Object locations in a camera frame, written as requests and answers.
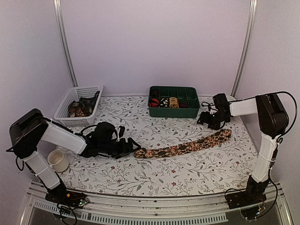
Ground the white ceramic mug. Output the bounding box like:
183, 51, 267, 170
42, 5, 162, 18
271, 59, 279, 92
47, 150, 69, 173

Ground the rolled black white tie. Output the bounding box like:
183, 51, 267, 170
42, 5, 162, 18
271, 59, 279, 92
159, 97, 169, 108

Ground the green divided organizer box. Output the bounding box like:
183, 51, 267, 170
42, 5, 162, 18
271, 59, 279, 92
148, 86, 200, 119

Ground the rolled tan tie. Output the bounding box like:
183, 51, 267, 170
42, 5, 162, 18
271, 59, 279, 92
169, 97, 179, 108

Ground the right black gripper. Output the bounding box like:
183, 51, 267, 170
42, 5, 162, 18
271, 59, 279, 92
197, 111, 229, 130

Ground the left aluminium frame post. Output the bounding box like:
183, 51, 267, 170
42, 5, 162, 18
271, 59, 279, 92
53, 0, 78, 87

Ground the floral patterned table mat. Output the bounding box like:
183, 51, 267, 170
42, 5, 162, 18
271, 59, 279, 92
60, 96, 257, 197

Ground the rolled dark brown tie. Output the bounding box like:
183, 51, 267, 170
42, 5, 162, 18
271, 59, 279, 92
150, 89, 160, 98

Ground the pale green ceramic bowl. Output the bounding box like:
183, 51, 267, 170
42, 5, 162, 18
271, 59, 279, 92
226, 95, 236, 102

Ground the pile of dark ties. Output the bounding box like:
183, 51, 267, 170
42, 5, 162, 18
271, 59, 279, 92
68, 91, 100, 118

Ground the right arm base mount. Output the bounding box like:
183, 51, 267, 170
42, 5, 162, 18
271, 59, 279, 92
225, 191, 267, 209

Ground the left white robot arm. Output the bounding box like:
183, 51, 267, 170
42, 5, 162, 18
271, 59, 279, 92
6, 108, 141, 203

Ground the white plastic basket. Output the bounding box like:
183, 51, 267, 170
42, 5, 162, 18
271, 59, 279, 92
54, 85, 104, 127

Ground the right aluminium frame post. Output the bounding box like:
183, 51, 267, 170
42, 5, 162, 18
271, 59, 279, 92
231, 0, 258, 97

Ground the rolled orange black tie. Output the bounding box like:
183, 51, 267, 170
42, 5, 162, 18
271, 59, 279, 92
150, 98, 160, 107

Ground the flamingo patterned tie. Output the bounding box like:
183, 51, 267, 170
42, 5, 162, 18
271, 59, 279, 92
134, 129, 232, 159

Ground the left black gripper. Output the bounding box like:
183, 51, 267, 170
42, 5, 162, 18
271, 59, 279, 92
99, 137, 142, 159

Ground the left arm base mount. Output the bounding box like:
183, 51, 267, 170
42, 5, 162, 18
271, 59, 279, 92
45, 191, 90, 209

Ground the front aluminium rail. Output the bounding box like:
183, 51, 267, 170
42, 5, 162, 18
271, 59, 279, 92
20, 182, 296, 225

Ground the aluminium frame post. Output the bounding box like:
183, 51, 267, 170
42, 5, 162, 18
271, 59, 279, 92
53, 0, 78, 87
231, 0, 258, 97

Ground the rolled dark red tie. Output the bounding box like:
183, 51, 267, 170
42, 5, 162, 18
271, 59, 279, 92
179, 99, 189, 108

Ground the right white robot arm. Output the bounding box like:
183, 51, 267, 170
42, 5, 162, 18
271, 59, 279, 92
197, 92, 294, 204

